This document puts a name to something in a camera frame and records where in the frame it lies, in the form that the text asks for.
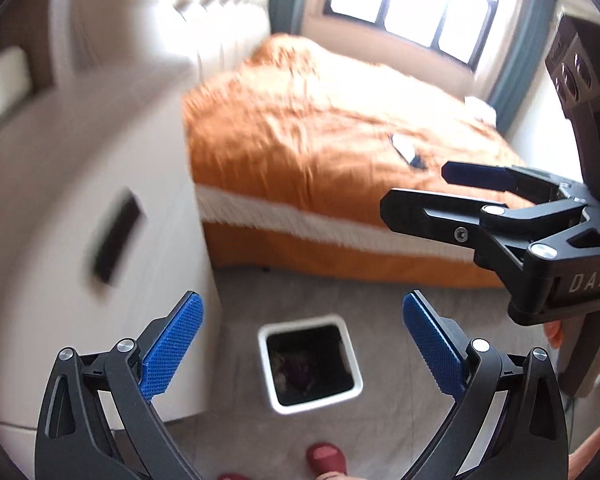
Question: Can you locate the bed with orange blanket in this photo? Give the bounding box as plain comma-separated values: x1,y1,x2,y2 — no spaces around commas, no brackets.
182,32,536,291

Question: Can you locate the person's right hand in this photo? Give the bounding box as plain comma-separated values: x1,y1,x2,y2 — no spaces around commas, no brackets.
542,317,600,403

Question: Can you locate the dark flat object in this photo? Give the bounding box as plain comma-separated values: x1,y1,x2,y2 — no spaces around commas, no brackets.
87,187,146,288

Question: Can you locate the white padded headboard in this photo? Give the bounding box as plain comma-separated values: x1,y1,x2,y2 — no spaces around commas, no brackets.
150,0,273,81

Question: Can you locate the small black white device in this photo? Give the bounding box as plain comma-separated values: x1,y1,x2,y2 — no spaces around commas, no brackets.
389,132,428,170

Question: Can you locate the dark framed window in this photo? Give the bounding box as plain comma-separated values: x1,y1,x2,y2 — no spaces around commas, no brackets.
322,0,506,68

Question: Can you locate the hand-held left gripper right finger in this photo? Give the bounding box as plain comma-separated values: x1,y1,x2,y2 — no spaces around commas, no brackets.
400,290,571,480

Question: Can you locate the white square trash bin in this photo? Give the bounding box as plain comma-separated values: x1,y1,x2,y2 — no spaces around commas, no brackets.
257,314,365,415

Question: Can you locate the white box appliance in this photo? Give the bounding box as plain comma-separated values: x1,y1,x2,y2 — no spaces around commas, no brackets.
0,45,33,131

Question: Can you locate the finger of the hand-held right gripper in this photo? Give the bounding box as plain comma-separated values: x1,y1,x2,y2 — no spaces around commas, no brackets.
441,161,588,206
380,187,588,281

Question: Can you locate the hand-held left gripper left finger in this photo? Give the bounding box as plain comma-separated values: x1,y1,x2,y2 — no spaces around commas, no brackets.
34,291,206,480

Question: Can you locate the person's right forearm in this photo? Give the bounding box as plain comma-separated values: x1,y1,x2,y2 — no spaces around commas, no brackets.
567,417,600,480

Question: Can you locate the crumpled wrappers pile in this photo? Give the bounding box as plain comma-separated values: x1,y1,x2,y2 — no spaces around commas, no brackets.
272,347,321,393

